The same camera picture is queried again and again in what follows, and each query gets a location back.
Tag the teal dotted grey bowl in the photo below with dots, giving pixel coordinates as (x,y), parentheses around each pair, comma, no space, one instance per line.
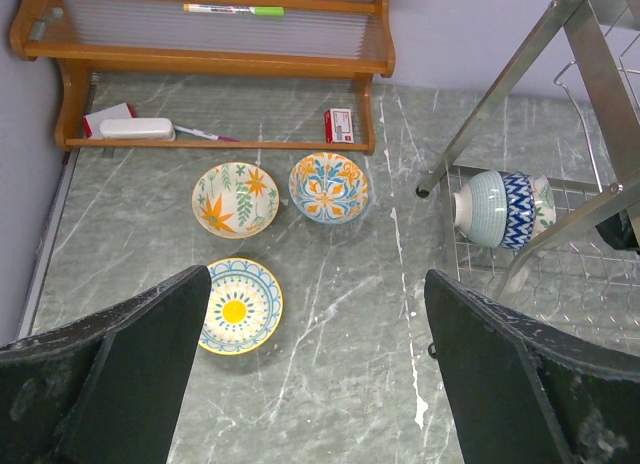
(481,209)

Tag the steel dish rack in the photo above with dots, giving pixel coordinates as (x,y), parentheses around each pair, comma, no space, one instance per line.
(584,287)

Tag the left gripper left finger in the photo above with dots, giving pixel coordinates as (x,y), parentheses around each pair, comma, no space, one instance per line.
(106,388)

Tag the white eraser case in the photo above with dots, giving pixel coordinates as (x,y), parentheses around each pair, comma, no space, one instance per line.
(137,128)

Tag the wooden shelf rack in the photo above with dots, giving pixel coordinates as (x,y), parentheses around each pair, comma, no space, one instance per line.
(336,39)

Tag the blue orange floral bowl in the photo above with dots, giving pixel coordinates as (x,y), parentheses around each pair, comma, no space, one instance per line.
(328,188)

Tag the orange flower green bowl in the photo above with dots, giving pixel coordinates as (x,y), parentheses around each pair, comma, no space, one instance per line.
(544,204)

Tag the pink tipped white pen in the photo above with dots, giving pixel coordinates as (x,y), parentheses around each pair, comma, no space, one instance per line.
(203,134)

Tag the yellow sun blue bowl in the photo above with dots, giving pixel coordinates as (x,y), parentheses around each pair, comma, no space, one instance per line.
(244,308)

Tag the green capped marker pen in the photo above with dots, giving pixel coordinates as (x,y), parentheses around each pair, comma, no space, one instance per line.
(261,11)

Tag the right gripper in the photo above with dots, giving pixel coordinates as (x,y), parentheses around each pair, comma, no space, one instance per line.
(618,232)

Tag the orange leaf pattern bowl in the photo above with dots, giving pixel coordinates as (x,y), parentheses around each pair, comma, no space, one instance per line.
(235,200)

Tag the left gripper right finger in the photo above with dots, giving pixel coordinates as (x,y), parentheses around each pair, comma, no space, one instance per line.
(522,391)

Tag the small red white box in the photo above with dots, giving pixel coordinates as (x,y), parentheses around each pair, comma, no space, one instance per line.
(339,125)

